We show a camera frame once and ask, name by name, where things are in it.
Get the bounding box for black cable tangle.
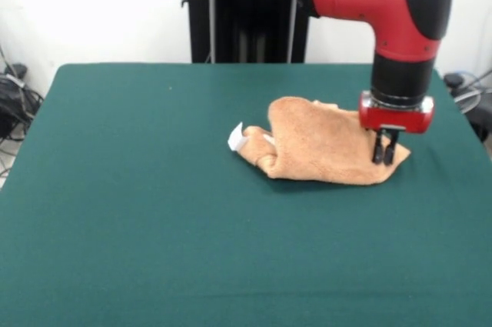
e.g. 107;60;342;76
0;44;45;143

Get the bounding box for grey cable bundle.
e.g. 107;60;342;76
447;68;492;115

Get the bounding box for dark green table cloth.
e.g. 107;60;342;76
0;62;492;327

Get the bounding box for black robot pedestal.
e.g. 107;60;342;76
179;0;313;65

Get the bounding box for orange terry towel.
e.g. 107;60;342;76
226;96;413;187

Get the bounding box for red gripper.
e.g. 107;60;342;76
357;96;437;165

